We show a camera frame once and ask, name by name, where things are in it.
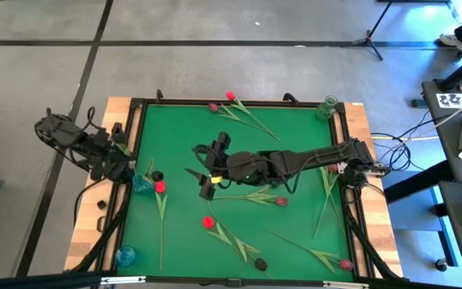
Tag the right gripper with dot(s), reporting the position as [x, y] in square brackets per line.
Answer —
[219, 164]

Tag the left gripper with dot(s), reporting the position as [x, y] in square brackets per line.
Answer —
[96, 146]

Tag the bright red artificial tulip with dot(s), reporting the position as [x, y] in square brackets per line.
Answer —
[160, 186]
[230, 95]
[327, 182]
[207, 222]

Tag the blue glass vase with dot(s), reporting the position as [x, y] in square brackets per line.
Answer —
[125, 255]
[142, 184]

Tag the dark red artificial tulip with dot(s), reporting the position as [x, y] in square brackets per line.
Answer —
[332, 168]
[345, 264]
[213, 107]
[281, 201]

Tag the green glass vase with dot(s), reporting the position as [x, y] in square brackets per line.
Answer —
[326, 107]

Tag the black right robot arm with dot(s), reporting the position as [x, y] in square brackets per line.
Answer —
[315, 158]

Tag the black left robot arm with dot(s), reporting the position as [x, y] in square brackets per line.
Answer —
[58, 130]

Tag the green table mat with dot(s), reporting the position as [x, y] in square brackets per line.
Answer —
[183, 132]

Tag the small black knob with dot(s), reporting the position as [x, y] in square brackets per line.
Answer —
[101, 204]

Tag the black support strut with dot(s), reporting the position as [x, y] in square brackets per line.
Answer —
[102, 241]
[371, 249]

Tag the black desk crossbar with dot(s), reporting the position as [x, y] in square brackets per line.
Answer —
[415, 182]

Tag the black tripod stand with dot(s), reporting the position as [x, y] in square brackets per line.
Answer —
[369, 39]

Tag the black desk foot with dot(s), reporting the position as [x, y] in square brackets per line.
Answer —
[417, 103]

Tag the black desk with label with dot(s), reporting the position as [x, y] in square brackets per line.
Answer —
[447, 136]

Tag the black caster wheel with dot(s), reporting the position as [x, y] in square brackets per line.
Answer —
[440, 264]

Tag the white printed label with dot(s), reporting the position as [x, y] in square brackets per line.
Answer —
[455, 100]

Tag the person's shoe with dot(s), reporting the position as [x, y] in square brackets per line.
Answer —
[451, 40]

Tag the black metal bracket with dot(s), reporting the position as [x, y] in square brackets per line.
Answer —
[100, 223]

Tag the silver corner bracket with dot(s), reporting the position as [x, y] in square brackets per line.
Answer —
[345, 285]
[122, 280]

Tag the black rail bar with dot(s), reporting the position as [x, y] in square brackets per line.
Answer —
[34, 282]

